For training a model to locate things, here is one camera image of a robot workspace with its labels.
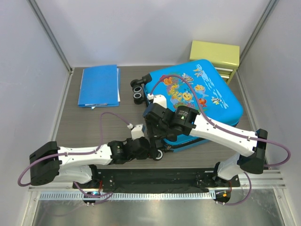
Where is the blue file folder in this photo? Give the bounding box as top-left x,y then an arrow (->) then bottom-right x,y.
78,65 -> 120,109

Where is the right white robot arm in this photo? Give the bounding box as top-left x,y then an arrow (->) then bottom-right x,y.
143,94 -> 267,186

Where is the left aluminium frame post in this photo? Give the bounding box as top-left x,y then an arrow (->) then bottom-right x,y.
26,0 -> 74,75

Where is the olive green drawer box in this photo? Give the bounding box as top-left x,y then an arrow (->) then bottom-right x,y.
190,40 -> 240,84

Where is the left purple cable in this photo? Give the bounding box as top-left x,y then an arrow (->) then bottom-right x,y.
17,112 -> 132,217

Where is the white slotted cable duct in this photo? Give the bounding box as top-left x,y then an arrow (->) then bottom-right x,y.
39,191 -> 216,201

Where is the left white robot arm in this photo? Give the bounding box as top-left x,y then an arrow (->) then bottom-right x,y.
29,124 -> 150,188

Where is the aluminium frame post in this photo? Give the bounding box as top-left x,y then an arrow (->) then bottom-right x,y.
26,0 -> 74,75
234,0 -> 280,70

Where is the right aluminium frame post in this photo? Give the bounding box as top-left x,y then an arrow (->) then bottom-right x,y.
234,0 -> 280,70

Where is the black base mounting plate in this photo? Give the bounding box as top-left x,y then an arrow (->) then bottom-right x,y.
78,168 -> 240,194

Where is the blue suitcase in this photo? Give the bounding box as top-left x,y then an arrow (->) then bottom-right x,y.
130,58 -> 244,161

